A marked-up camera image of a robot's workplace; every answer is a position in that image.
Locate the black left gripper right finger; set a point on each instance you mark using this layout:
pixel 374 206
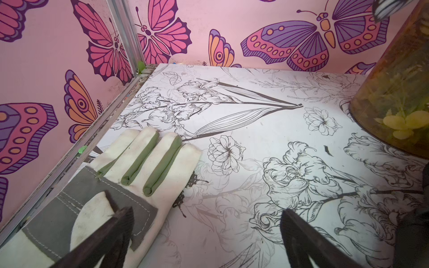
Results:
pixel 305 246

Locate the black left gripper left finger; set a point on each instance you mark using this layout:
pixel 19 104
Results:
pixel 100 237

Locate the amber glass plant vase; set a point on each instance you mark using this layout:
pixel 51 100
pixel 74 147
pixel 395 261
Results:
pixel 393 102

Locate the artificial green leafy plant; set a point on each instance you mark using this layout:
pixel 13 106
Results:
pixel 382 9

